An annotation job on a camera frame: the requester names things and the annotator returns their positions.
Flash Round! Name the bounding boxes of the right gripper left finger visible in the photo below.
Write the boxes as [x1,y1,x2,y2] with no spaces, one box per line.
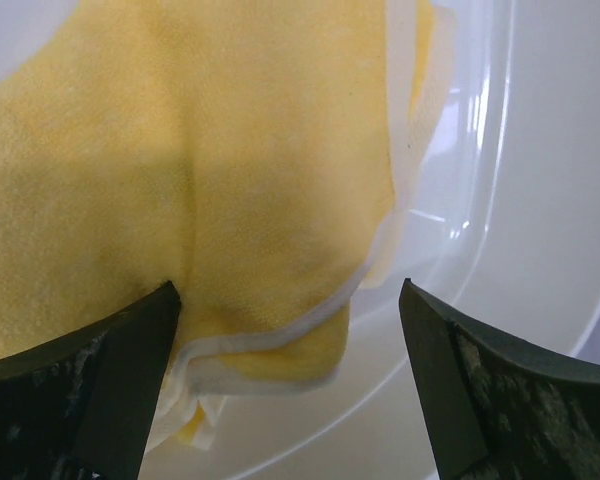
[0,283,181,479]

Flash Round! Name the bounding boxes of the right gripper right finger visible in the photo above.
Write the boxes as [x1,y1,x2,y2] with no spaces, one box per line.
[399,280,600,480]

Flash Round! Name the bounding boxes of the yellow towel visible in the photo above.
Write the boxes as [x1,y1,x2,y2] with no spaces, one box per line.
[0,1,455,449]

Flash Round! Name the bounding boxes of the white rectangular plastic basin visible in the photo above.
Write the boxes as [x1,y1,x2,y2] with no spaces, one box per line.
[0,1,600,479]

